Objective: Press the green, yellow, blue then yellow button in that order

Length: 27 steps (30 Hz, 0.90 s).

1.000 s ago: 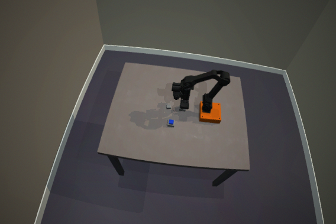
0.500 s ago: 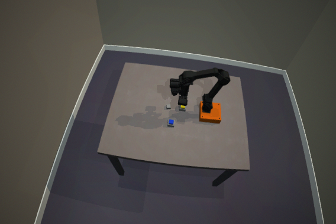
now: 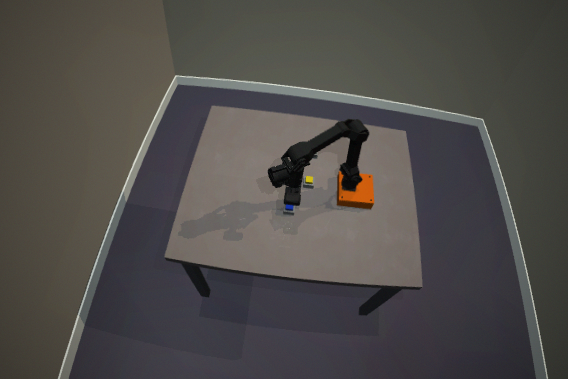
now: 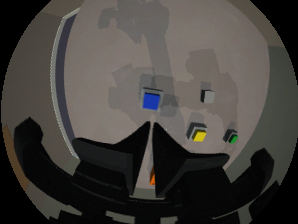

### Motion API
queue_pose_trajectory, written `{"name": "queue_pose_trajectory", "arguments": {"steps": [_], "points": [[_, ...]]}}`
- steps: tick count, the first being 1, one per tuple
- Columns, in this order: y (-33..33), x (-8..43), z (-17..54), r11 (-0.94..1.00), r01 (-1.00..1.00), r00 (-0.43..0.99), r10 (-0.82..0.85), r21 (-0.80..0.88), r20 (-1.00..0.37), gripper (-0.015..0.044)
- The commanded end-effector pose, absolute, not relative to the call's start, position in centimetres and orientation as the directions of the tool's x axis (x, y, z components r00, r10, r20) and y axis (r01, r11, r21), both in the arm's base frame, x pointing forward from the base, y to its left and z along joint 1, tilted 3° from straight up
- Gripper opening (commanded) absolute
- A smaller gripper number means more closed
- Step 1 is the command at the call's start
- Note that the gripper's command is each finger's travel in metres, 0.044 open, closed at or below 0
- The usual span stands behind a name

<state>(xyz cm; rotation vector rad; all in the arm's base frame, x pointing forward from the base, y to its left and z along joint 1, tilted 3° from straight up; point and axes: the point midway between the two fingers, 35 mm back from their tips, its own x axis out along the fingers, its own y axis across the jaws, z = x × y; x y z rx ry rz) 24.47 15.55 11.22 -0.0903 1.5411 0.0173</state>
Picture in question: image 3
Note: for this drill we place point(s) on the blue button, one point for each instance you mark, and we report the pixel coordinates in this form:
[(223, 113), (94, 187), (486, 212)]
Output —
[(289, 210)]

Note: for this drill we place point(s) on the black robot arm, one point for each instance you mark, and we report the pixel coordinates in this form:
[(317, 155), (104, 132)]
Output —
[(301, 153)]

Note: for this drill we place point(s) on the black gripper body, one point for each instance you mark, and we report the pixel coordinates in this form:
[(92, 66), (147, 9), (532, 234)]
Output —
[(292, 197)]

